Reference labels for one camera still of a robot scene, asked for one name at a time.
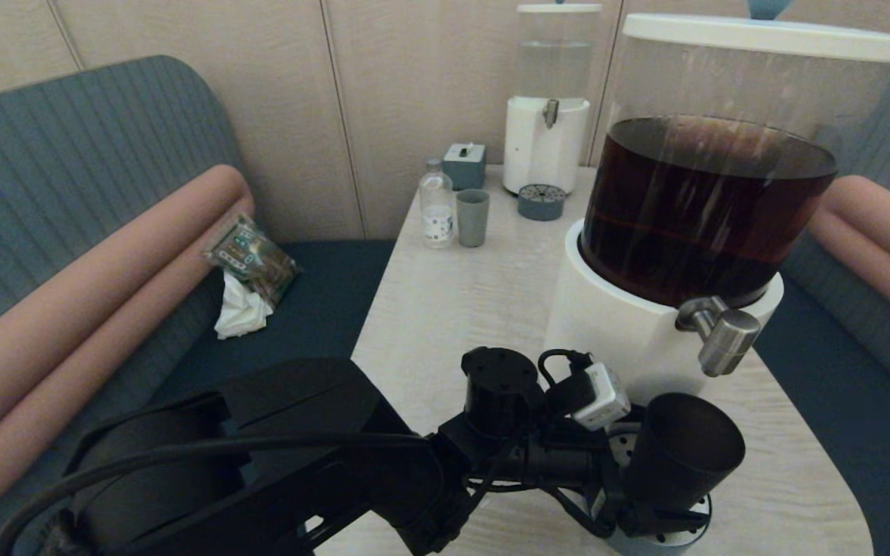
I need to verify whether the black cup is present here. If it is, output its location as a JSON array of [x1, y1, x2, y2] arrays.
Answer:
[[621, 392, 746, 517]]

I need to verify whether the grey-green cup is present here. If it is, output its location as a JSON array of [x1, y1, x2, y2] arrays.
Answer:
[[456, 189, 491, 249]]

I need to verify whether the grey-blue perforated drip tray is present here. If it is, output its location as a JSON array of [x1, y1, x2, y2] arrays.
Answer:
[[603, 429, 713, 556], [518, 183, 567, 222]]

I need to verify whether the white dispenser with dark tea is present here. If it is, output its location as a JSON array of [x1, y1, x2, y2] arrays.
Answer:
[[542, 0, 890, 410]]

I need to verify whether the teal upholstered bench sofa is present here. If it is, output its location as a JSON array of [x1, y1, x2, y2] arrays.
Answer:
[[754, 66, 890, 556], [0, 54, 399, 556]]

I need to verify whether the clear plastic water bottle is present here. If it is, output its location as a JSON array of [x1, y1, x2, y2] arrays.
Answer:
[[420, 159, 456, 249]]

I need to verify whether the white dispenser with clear water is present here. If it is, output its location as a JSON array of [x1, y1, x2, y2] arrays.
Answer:
[[503, 0, 604, 196]]

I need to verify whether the grey-blue tissue box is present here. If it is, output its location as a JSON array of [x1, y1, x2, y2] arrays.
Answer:
[[442, 142, 487, 192]]

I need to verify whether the crumpled white tissue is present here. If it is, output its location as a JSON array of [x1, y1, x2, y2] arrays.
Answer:
[[214, 270, 274, 341]]

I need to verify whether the green snack packet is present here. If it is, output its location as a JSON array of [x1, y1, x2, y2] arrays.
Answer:
[[203, 215, 301, 307]]

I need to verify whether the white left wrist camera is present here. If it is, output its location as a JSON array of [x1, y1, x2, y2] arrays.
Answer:
[[571, 363, 632, 432]]

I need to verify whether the black braided left gripper cable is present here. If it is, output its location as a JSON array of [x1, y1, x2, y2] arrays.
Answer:
[[549, 485, 617, 540]]

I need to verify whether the black left camera cable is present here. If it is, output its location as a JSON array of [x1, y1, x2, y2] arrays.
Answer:
[[538, 349, 594, 388]]

